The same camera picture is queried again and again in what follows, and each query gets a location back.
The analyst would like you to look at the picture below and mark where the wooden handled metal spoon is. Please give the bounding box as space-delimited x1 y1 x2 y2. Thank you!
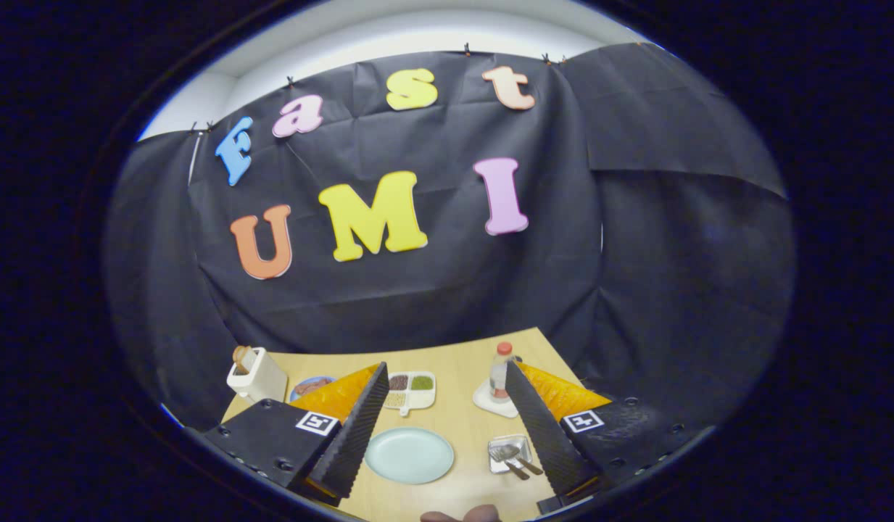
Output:
500 444 545 476

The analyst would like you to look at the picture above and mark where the white square coaster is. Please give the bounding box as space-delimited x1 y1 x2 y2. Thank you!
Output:
473 381 521 419

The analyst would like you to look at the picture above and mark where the white toaster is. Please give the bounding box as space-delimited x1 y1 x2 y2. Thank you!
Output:
226 347 289 405

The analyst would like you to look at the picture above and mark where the light green plate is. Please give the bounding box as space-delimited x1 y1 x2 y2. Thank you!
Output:
365 427 455 485

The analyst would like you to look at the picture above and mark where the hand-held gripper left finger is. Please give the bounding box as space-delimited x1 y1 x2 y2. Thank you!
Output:
204 362 390 507

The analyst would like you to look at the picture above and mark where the wooden handled metal fork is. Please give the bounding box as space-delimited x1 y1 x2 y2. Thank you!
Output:
489 447 531 481

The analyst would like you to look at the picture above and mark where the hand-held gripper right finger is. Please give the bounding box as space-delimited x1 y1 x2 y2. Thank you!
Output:
506 360 708 502

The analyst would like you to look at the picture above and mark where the clear bottle red cap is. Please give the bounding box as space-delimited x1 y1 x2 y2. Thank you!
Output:
489 342 517 402

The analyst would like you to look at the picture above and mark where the metal wire basket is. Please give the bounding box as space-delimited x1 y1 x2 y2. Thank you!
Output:
488 434 535 475

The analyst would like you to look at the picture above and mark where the white divided dish with beans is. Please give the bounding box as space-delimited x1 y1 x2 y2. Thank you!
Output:
382 371 437 417

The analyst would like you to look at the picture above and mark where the blue plate with food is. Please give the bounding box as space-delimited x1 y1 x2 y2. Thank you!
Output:
289 375 337 402

